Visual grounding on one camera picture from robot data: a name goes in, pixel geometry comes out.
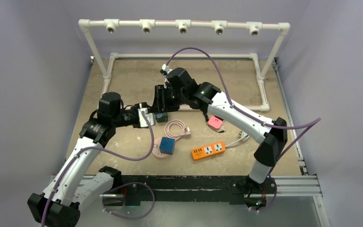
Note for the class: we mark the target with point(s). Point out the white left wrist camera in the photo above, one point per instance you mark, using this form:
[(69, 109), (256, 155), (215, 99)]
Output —
[(146, 119)]

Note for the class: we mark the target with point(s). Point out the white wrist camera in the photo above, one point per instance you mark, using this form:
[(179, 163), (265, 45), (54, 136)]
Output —
[(165, 69), (146, 119)]

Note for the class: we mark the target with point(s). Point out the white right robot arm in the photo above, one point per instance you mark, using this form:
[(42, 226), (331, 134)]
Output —
[(180, 89)]

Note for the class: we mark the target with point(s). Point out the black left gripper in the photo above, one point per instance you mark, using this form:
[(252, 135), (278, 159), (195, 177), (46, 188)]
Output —
[(138, 106)]

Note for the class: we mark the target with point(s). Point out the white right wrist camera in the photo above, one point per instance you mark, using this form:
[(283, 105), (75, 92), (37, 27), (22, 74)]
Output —
[(165, 69)]

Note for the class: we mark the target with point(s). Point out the pink small charger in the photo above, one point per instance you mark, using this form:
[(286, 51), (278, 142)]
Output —
[(215, 123)]

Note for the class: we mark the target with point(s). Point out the pink round socket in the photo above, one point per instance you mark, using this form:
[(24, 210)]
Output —
[(156, 150)]

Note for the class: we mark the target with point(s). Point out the dark green cube plug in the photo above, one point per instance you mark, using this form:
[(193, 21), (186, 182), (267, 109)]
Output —
[(162, 117)]

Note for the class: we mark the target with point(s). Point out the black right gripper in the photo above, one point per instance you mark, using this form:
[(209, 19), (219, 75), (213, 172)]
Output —
[(160, 98)]

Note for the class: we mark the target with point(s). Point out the orange power strip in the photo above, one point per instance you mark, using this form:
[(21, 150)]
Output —
[(208, 151)]

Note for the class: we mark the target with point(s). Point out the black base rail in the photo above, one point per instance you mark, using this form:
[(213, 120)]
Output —
[(234, 189)]

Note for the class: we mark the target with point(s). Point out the blue cube socket adapter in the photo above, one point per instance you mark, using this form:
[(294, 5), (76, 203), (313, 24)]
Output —
[(167, 146)]

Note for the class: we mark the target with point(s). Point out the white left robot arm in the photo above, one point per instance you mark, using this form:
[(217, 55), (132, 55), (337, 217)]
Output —
[(63, 200)]

